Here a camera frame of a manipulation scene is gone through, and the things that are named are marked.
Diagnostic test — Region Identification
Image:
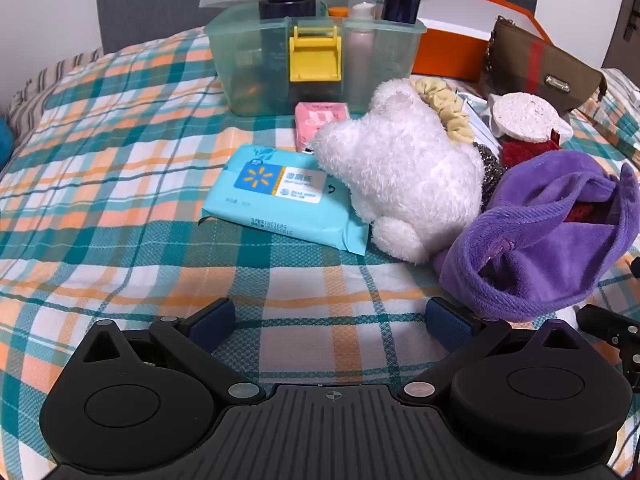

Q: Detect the orange box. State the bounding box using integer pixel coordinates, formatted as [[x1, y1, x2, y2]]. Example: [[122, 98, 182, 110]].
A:
[[411, 0, 551, 83]]

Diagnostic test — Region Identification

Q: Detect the white round sponge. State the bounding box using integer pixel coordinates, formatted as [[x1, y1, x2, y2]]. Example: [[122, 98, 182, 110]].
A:
[[487, 92, 557, 138]]

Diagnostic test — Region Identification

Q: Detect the grey upholstered headboard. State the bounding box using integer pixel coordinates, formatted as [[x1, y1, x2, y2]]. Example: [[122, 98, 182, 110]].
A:
[[95, 0, 543, 56]]

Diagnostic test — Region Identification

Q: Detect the striped pillow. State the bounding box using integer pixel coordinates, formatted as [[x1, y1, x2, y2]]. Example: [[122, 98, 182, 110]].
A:
[[7, 49, 103, 133]]

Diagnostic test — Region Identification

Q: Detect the white pink lotion bottle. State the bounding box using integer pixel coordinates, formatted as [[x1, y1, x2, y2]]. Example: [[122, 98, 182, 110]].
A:
[[345, 0, 376, 96]]

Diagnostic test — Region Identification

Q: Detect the brown striped zipper pouch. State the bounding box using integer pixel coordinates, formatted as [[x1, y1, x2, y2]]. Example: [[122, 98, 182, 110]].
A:
[[477, 16, 607, 116]]

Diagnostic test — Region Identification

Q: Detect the green translucent lidded storage box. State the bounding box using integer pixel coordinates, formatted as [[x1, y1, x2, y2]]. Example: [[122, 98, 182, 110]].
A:
[[199, 0, 431, 118]]

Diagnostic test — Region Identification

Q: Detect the steel wool scrubber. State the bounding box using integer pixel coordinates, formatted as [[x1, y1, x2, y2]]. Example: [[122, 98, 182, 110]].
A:
[[472, 142, 503, 206]]

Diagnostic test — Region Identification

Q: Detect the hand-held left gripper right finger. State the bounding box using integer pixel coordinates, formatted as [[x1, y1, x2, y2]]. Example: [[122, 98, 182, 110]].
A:
[[397, 296, 581, 406]]

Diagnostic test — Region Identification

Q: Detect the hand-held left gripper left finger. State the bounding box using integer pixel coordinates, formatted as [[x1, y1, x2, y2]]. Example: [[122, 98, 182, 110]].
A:
[[75, 297, 268, 406]]

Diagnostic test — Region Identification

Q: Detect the red cloth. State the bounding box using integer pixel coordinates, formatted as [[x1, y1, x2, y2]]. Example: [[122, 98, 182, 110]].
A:
[[500, 129, 608, 223]]

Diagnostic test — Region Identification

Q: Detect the white plush toy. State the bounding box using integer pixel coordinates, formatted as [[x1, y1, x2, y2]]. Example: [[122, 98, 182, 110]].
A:
[[312, 79, 486, 263]]

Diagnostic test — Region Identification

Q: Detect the plaid bed sheet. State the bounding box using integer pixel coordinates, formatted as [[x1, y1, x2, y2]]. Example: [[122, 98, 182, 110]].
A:
[[0, 25, 640, 480]]

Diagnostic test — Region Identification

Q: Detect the dark purple bottle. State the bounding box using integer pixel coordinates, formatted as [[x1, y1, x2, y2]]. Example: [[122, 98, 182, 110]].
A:
[[382, 0, 420, 25]]

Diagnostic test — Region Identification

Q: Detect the dark blue jar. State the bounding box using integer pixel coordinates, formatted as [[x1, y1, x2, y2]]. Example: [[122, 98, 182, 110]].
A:
[[259, 0, 317, 18]]

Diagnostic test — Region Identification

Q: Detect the pink tissue pack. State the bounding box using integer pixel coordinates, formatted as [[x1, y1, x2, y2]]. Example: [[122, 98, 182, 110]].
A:
[[294, 101, 349, 153]]

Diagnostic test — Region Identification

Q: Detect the purple fleece cloth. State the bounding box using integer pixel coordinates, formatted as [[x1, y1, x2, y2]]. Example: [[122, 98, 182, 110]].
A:
[[432, 152, 640, 322]]

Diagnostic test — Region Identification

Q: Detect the cream scrunchie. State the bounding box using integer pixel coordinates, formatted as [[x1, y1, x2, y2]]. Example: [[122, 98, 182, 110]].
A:
[[410, 77, 473, 146]]

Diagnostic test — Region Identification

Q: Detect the blue wet wipes pack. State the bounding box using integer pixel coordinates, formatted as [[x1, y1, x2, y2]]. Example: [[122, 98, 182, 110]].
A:
[[199, 144, 371, 256]]

